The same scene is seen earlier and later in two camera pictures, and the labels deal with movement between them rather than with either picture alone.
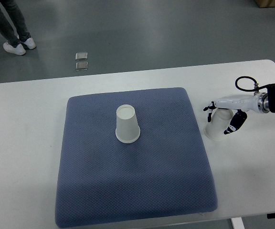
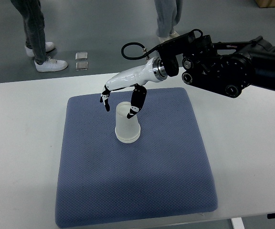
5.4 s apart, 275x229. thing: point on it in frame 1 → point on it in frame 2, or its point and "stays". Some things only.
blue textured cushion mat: [100, 179] stays
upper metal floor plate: [81, 56] stays
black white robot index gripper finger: [210, 108] → [105, 98]
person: [15, 44] → [31, 12]
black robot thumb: [237, 119] → [138, 98]
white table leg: [237, 223] stays
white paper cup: [221, 119] → [126, 129]
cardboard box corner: [272, 3] stays
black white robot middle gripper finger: [209, 117] → [101, 99]
